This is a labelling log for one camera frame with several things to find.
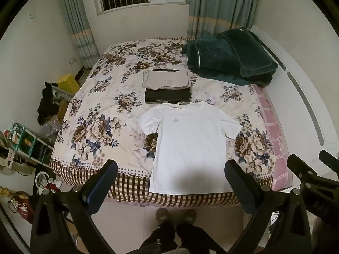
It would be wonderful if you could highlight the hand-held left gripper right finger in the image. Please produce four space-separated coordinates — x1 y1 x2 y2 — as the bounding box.
224 159 313 254

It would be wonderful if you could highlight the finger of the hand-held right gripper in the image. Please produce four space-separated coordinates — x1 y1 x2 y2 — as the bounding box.
287 154 322 184
318 150 339 168

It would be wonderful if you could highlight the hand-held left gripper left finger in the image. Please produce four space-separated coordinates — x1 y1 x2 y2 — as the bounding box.
29 159 118 254

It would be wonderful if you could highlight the white t-shirt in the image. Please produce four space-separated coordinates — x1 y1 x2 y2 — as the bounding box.
140 101 242 194

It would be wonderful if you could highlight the person's right forearm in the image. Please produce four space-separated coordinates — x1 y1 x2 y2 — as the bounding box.
311 215 339 254

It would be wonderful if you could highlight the pink checked bed sheet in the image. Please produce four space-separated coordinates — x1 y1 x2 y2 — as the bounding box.
251 84 290 192

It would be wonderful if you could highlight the white sandal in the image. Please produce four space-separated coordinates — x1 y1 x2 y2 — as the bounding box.
35 172 63 196

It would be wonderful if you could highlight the grey slipper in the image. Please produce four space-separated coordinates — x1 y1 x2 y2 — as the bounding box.
182 208 198 225
155 207 176 226

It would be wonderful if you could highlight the floral quilt bed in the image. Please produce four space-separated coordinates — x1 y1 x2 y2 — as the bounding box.
49 36 274 208

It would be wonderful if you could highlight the clear plastic bag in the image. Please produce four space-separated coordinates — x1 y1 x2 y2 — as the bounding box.
39 118 63 141

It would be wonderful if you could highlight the red bag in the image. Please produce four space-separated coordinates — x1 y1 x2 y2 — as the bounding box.
7 190 35 224

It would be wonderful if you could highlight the white headboard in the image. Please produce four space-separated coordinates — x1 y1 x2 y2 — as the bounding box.
249 25 339 146

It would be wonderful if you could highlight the teal shelf rack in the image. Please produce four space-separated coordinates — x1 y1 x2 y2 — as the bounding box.
7 121 54 168

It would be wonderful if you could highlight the black clothing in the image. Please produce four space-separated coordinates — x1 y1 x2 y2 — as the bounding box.
36 82 60 126

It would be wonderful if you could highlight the yellow box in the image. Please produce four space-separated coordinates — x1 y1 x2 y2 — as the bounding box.
57 73 80 96

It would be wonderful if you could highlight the folded dark garment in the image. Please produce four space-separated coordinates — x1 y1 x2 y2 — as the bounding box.
144 87 192 104

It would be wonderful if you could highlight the folded beige garment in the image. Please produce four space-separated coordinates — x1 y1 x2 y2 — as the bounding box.
142 69 192 90

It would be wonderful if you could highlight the dark teal blanket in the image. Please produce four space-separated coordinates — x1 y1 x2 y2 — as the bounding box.
182 27 278 86

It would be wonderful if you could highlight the teal striped curtain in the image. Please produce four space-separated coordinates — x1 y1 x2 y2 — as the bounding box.
186 0 262 39
59 0 101 70

